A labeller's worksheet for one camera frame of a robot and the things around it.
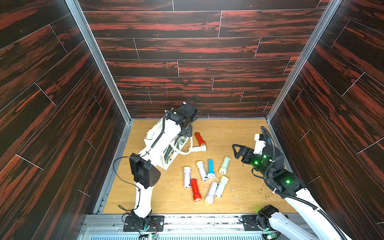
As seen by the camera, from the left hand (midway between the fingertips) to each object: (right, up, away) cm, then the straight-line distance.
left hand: (183, 132), depth 84 cm
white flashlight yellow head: (+11, -22, +7) cm, 26 cm away
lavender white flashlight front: (+15, -35, -4) cm, 38 cm away
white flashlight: (+2, -23, +5) cm, 24 cm away
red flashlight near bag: (+10, -5, +20) cm, 23 cm away
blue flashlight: (+16, -26, +4) cm, 31 cm away
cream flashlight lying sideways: (+12, -11, +15) cm, 22 cm away
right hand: (+29, -7, -12) cm, 33 cm away
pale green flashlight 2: (+24, -28, +2) cm, 37 cm away
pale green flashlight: (+24, -23, +5) cm, 34 cm away
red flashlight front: (+8, -34, -3) cm, 35 cm away
